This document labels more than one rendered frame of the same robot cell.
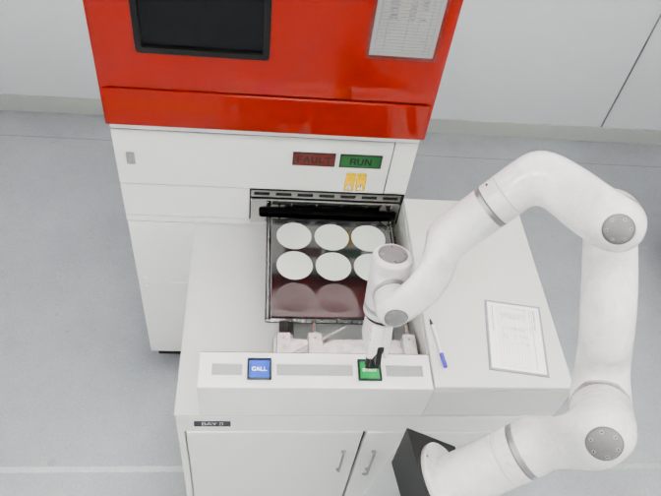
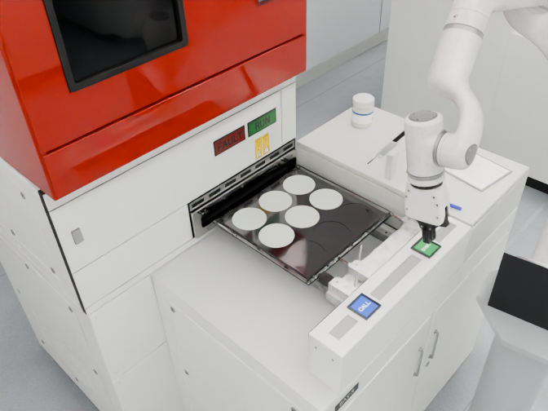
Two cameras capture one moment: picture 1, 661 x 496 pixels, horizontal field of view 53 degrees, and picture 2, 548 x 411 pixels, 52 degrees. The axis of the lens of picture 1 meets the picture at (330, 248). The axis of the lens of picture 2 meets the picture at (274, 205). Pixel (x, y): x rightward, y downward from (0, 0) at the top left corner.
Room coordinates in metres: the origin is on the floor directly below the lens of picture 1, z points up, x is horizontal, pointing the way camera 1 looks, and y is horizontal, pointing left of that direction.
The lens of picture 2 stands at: (0.20, 0.75, 1.95)
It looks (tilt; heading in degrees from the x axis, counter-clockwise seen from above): 39 degrees down; 325
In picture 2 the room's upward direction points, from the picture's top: 2 degrees counter-clockwise
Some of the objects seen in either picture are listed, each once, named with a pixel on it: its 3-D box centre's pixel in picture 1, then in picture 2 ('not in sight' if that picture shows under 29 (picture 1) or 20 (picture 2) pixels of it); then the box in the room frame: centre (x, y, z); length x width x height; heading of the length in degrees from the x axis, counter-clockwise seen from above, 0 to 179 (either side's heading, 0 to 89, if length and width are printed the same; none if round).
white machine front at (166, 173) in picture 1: (267, 175); (196, 182); (1.36, 0.21, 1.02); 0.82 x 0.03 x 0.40; 100
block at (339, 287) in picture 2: (283, 348); (344, 290); (0.88, 0.07, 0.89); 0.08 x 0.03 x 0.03; 10
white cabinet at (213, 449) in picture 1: (342, 386); (340, 328); (1.08, -0.11, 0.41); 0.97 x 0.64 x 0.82; 100
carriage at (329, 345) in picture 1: (343, 355); (380, 265); (0.91, -0.08, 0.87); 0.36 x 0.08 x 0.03; 100
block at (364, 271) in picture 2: (315, 348); (364, 273); (0.90, 0.00, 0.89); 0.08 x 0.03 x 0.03; 10
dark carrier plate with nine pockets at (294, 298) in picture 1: (332, 267); (302, 217); (1.17, -0.02, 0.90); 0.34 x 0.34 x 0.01; 10
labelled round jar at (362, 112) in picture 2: not in sight; (362, 110); (1.36, -0.43, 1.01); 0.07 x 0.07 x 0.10
